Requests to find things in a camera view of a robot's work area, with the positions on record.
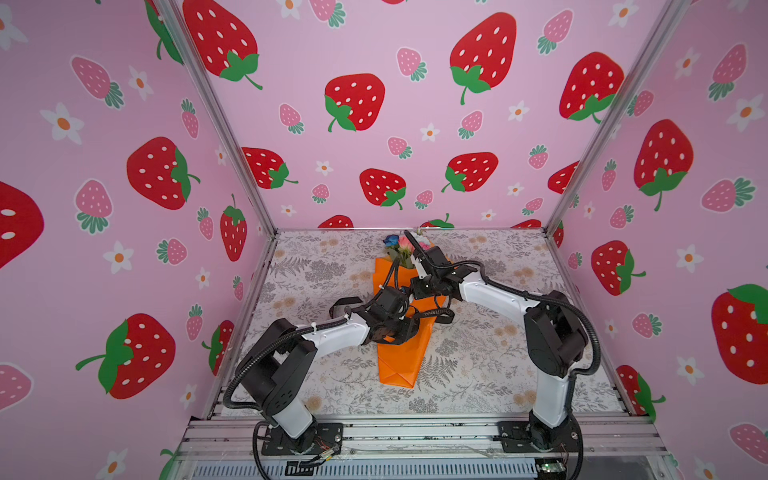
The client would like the black ribbon strap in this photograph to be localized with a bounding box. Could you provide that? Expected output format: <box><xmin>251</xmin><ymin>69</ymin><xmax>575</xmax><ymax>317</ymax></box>
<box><xmin>328</xmin><ymin>295</ymin><xmax>457</xmax><ymax>326</ymax></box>

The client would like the corner aluminium post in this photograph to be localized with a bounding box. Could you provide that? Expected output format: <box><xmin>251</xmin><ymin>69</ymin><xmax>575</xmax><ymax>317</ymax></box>
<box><xmin>152</xmin><ymin>0</ymin><xmax>278</xmax><ymax>236</ymax></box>
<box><xmin>544</xmin><ymin>0</ymin><xmax>691</xmax><ymax>236</ymax></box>

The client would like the orange wrapping paper sheet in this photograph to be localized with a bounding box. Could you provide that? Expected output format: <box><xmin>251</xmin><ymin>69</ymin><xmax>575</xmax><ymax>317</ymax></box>
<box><xmin>373</xmin><ymin>258</ymin><xmax>447</xmax><ymax>389</ymax></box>

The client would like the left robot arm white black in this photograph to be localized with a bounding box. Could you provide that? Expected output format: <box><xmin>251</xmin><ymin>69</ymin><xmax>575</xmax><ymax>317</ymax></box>
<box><xmin>222</xmin><ymin>286</ymin><xmax>419</xmax><ymax>441</ymax></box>

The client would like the right corner aluminium post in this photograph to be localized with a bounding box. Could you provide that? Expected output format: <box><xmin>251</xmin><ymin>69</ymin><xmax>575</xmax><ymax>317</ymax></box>
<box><xmin>544</xmin><ymin>0</ymin><xmax>691</xmax><ymax>236</ymax></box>

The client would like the left corner aluminium post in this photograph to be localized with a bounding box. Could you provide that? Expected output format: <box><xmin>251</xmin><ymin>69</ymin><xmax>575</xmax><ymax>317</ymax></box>
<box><xmin>152</xmin><ymin>0</ymin><xmax>278</xmax><ymax>236</ymax></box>

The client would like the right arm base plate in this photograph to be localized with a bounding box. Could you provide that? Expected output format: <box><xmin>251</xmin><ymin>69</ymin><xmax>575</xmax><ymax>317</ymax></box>
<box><xmin>493</xmin><ymin>420</ymin><xmax>582</xmax><ymax>454</ymax></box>

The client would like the blue fake rose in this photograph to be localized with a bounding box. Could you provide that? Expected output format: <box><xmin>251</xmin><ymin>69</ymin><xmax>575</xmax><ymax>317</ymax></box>
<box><xmin>384</xmin><ymin>235</ymin><xmax>399</xmax><ymax>248</ymax></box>

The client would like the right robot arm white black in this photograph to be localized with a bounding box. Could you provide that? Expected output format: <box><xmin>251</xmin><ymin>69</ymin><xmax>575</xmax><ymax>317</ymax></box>
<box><xmin>404</xmin><ymin>230</ymin><xmax>601</xmax><ymax>452</ymax></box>

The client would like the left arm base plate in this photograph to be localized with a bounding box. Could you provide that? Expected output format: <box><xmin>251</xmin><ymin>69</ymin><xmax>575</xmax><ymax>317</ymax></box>
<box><xmin>260</xmin><ymin>422</ymin><xmax>344</xmax><ymax>456</ymax></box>

